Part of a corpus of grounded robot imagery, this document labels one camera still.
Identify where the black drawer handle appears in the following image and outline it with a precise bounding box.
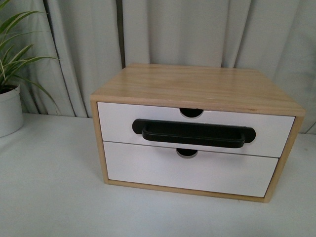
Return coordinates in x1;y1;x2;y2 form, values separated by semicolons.
132;118;256;149

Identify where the white top drawer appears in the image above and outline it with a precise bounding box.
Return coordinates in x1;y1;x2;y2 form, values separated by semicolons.
97;102;294;158

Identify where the white drawer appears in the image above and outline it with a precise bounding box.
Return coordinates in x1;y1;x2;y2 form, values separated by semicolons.
97;102;294;158
104;142;277;197

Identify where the white bottom drawer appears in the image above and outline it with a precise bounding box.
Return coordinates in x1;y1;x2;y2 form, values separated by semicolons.
104;142;277;197

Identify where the grey curtain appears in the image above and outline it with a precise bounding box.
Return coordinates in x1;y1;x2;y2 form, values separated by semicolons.
0;0;316;134

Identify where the green potted plant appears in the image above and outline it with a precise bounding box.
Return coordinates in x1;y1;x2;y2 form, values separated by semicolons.
0;0;64;115

